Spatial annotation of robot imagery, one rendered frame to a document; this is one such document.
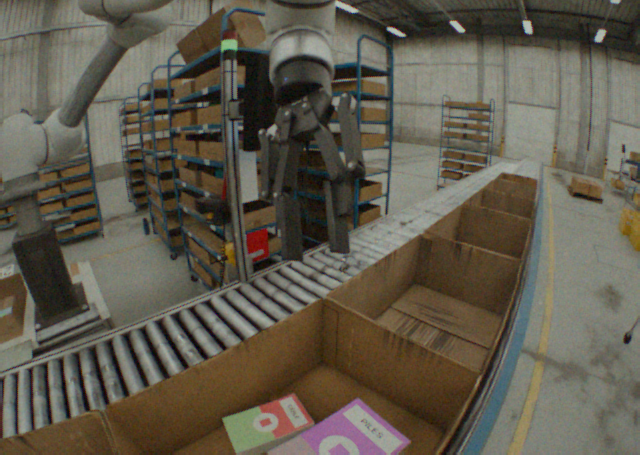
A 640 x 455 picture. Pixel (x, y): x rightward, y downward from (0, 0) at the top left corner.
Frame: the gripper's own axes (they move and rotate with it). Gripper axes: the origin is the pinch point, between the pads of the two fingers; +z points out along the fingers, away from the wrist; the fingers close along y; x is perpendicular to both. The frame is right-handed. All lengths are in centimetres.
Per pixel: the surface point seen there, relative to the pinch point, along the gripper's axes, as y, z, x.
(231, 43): 34, -69, -14
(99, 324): 99, 18, -5
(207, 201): 60, -25, -30
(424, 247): -2, -2, -53
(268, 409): 16.5, 26.0, -8.4
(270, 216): 91, -40, -100
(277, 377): 18.0, 21.7, -13.3
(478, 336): -14, 22, -46
